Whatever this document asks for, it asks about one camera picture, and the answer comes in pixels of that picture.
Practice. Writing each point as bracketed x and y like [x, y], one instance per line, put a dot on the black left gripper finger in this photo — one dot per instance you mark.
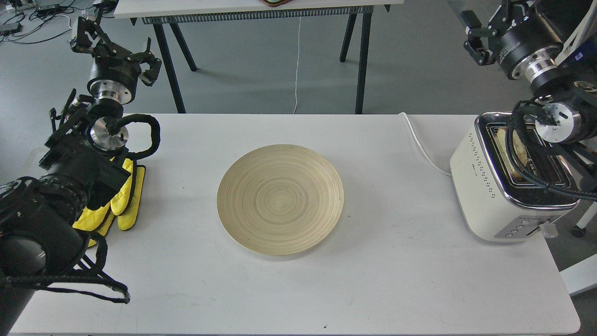
[89, 38]
[149, 76]

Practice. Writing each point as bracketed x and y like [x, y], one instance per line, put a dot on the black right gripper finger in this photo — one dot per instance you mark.
[474, 44]
[512, 13]

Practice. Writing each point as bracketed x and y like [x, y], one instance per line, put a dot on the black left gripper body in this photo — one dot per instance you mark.
[116, 75]

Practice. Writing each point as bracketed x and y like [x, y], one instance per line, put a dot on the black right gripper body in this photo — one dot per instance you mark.
[522, 41]

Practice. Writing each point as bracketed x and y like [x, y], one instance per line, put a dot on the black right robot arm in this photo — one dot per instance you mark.
[547, 133]

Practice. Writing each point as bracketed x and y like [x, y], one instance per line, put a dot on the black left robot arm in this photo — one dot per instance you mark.
[90, 142]

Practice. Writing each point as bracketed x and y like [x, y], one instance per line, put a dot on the cream and chrome toaster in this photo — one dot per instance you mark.
[497, 203]

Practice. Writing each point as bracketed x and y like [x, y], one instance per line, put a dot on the white background table black legs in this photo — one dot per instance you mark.
[158, 13]

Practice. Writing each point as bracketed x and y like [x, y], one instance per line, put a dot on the yellow oven mitt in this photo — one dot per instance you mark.
[123, 209]

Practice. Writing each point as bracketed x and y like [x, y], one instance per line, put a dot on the brown object on background table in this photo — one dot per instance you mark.
[275, 3]

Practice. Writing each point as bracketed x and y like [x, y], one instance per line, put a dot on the round bamboo plate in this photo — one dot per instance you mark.
[280, 199]

